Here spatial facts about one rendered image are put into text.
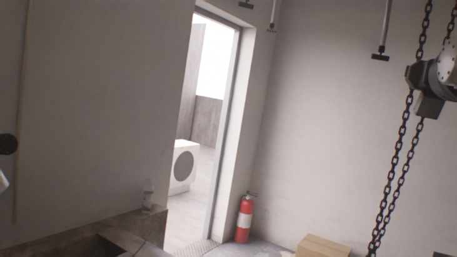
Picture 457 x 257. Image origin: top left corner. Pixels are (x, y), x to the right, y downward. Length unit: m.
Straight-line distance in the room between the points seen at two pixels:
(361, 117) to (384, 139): 0.28
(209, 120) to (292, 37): 5.03
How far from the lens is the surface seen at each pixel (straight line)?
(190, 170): 4.57
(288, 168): 3.33
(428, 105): 0.70
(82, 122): 1.76
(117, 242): 1.80
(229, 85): 3.04
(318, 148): 3.22
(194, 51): 7.98
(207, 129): 8.12
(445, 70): 0.52
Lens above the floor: 1.51
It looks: 7 degrees down
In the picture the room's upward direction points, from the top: 9 degrees clockwise
